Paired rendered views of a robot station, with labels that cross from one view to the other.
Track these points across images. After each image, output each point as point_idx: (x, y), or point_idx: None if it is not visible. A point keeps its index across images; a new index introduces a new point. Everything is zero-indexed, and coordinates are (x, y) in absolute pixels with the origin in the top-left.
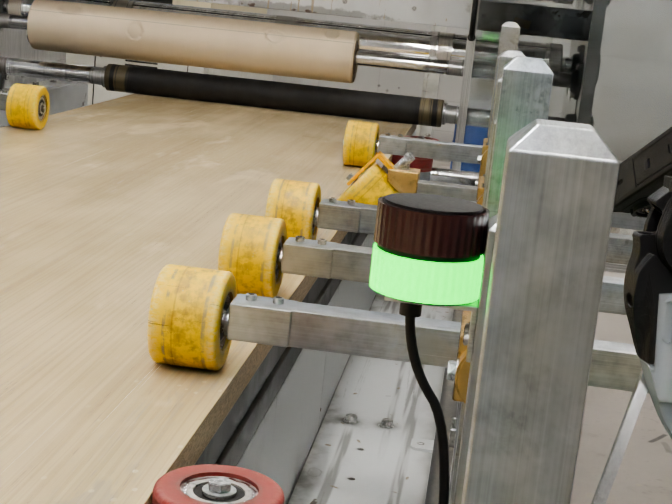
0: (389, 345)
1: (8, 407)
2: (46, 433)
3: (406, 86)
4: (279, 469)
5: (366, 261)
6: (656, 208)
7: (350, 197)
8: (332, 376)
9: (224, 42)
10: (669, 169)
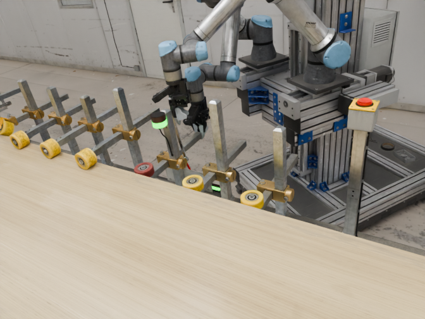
0: (114, 141)
1: (96, 186)
2: (110, 182)
3: None
4: None
5: (71, 135)
6: (169, 100)
7: (5, 130)
8: None
9: None
10: (167, 95)
